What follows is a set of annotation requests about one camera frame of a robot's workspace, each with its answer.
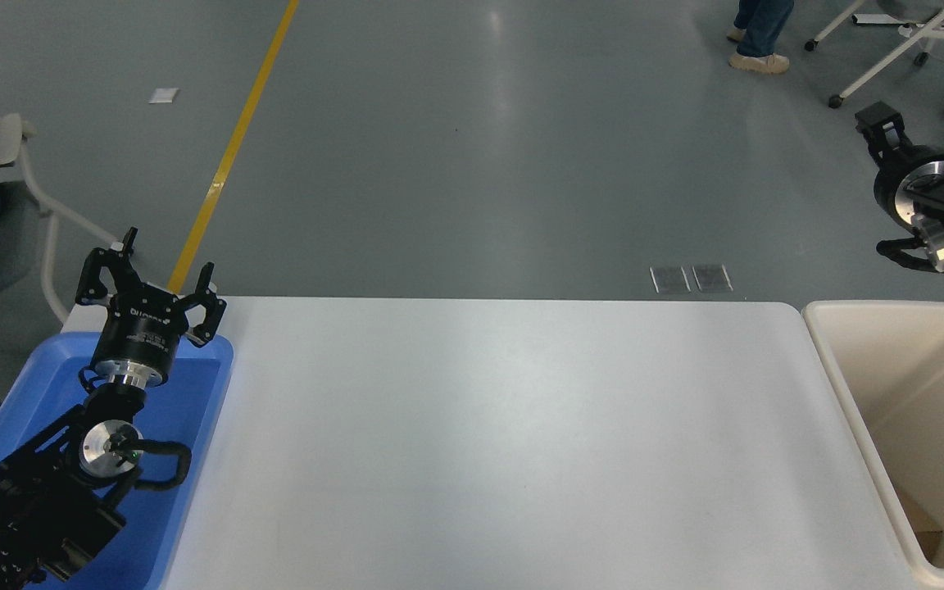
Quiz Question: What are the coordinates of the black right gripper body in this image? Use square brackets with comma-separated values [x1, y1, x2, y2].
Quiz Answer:
[874, 146, 932, 232]

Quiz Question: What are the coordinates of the grey floor outlet plate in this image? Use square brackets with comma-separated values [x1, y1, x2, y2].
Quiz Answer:
[651, 265, 692, 294]
[691, 264, 733, 293]

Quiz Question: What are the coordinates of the white wheeled chair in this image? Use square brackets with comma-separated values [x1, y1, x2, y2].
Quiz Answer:
[804, 0, 944, 118]

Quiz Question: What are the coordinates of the large pale dustbin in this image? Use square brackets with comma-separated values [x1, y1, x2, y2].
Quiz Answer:
[801, 300, 944, 590]

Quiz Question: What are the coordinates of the yellow floor tape line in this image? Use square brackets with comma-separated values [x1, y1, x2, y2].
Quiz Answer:
[165, 0, 302, 294]

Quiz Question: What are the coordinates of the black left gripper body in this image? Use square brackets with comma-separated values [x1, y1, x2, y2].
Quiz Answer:
[92, 284, 192, 375]

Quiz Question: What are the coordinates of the white frame chair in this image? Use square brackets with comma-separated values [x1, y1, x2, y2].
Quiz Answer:
[0, 113, 125, 325]

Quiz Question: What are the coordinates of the blue plastic tray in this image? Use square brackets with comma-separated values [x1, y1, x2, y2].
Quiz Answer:
[0, 330, 234, 590]

